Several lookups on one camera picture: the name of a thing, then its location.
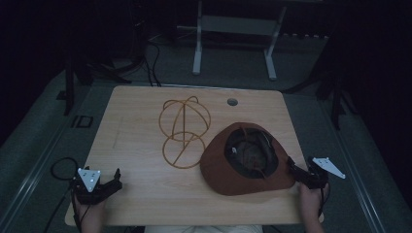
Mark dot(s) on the person's left hand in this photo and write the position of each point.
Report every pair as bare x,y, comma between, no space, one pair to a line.
92,210

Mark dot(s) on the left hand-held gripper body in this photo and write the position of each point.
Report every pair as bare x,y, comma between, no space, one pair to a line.
89,179

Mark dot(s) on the black metal stand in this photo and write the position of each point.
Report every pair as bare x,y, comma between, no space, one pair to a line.
336,103
68,90

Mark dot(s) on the black floor bracket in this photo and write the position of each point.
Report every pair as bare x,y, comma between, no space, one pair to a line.
82,121

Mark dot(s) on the grey table grommet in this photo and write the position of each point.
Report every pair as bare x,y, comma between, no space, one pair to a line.
232,102

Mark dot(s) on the brown felt hat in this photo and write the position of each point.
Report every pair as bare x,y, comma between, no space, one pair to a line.
217,168

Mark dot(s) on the white metal desk frame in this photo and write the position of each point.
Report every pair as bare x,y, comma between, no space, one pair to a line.
238,25

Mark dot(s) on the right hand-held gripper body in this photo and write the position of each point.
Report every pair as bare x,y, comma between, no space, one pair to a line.
320,173

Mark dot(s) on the person's right hand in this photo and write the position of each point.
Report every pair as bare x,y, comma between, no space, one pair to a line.
311,200

